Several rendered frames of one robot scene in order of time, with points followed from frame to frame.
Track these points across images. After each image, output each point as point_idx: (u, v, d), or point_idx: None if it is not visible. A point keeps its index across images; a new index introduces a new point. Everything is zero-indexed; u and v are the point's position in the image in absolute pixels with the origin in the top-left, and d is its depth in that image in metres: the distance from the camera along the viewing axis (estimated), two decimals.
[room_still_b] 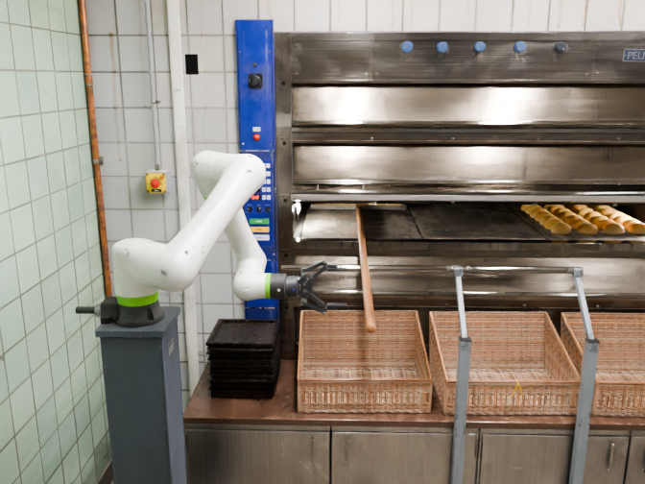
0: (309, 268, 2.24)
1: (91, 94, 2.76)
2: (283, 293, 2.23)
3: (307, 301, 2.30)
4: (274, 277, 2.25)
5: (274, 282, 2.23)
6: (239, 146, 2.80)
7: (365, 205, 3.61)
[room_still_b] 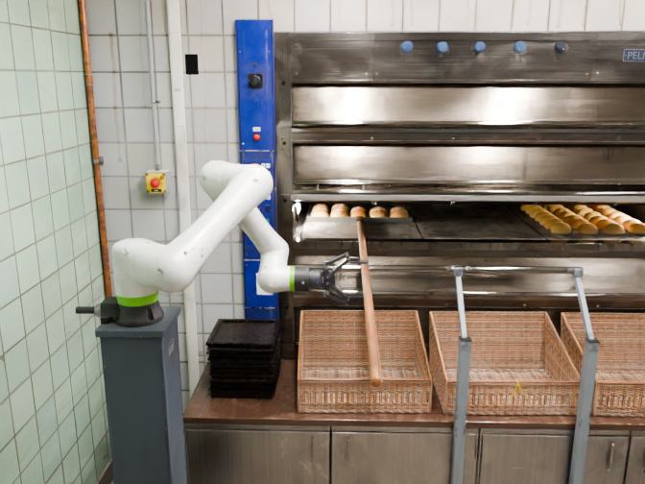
0: (332, 261, 2.32)
1: (91, 94, 2.76)
2: (307, 285, 2.31)
3: (329, 293, 2.37)
4: (298, 270, 2.32)
5: (298, 276, 2.31)
6: (239, 146, 2.80)
7: (367, 217, 3.30)
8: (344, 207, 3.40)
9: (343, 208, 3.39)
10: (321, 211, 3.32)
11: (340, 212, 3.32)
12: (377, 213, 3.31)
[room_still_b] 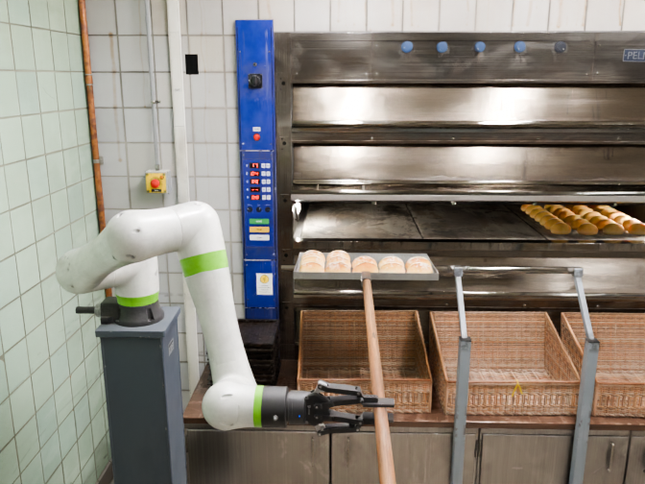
0: (332, 389, 1.41)
1: (91, 94, 2.76)
2: (283, 422, 1.40)
3: (326, 423, 1.46)
4: (268, 395, 1.41)
5: (268, 405, 1.39)
6: (239, 146, 2.80)
7: (375, 273, 2.39)
8: (344, 258, 2.49)
9: (342, 259, 2.48)
10: (312, 264, 2.41)
11: (338, 265, 2.41)
12: (390, 267, 2.40)
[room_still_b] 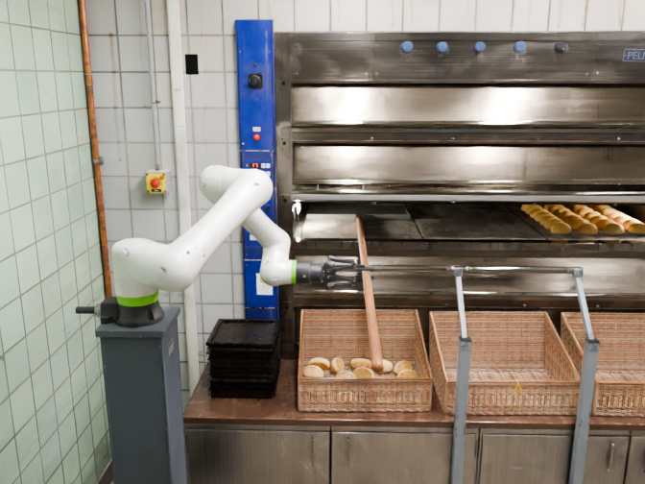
0: (338, 260, 2.38)
1: (91, 94, 2.76)
2: (308, 278, 2.37)
3: (333, 283, 2.43)
4: (299, 263, 2.38)
5: (299, 269, 2.37)
6: (239, 146, 2.80)
7: (366, 214, 3.36)
8: (350, 374, 2.81)
9: (348, 375, 2.80)
10: (320, 357, 2.96)
11: None
12: None
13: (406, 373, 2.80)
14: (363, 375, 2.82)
